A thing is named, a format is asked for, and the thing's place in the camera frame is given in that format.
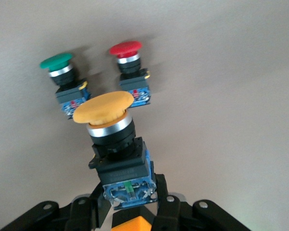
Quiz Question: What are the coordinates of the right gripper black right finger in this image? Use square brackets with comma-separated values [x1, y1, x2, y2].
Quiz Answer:
[152, 173, 182, 231]

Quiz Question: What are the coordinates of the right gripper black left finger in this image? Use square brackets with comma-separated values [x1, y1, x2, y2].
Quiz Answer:
[69, 185, 111, 231]

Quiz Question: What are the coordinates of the yellow mushroom push button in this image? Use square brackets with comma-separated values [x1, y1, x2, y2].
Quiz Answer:
[72, 90, 158, 211]

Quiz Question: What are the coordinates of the green mushroom push button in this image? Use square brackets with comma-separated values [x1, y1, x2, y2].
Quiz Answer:
[39, 52, 92, 120]

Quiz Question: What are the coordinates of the red mushroom push button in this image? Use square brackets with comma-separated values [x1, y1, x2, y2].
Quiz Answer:
[109, 40, 152, 108]

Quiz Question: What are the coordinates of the orange button enclosure box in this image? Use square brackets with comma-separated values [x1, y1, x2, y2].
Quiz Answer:
[110, 208, 155, 231]

